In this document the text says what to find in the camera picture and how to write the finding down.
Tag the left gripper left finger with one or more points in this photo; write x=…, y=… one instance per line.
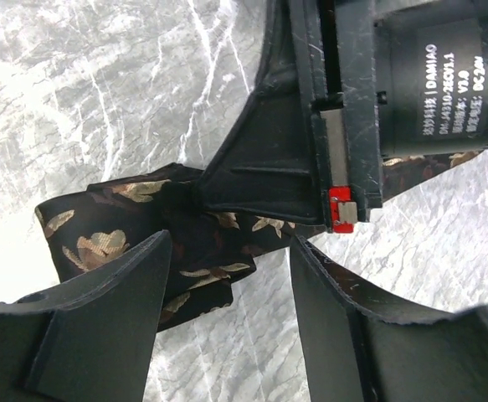
x=89, y=338

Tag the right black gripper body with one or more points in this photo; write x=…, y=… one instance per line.
x=386, y=79

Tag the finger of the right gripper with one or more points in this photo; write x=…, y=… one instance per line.
x=274, y=162

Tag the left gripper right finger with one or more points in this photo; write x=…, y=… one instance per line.
x=363, y=343

